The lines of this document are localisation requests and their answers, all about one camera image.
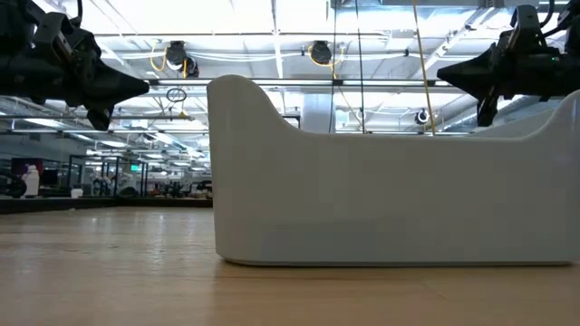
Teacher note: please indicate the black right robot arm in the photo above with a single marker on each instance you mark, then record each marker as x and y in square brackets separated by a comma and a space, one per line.
[572, 72]

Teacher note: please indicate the white plastic bottle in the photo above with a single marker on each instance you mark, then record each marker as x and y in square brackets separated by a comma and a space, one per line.
[31, 181]

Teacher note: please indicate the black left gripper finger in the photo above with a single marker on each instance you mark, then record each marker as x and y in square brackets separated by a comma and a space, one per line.
[111, 96]
[109, 77]

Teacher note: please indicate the black rack frame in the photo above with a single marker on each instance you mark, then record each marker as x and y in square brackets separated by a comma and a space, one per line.
[69, 174]

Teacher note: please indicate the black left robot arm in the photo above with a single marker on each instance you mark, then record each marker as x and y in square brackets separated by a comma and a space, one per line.
[13, 45]

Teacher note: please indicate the white building column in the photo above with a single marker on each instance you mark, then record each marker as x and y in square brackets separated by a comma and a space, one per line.
[317, 113]

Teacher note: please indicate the dark monitor screen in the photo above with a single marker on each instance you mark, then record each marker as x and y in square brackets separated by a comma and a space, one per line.
[20, 164]

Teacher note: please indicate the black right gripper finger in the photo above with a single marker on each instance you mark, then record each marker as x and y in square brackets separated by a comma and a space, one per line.
[480, 65]
[476, 86]

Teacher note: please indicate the white plastic bin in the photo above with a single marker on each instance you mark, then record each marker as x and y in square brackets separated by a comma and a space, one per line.
[385, 199]

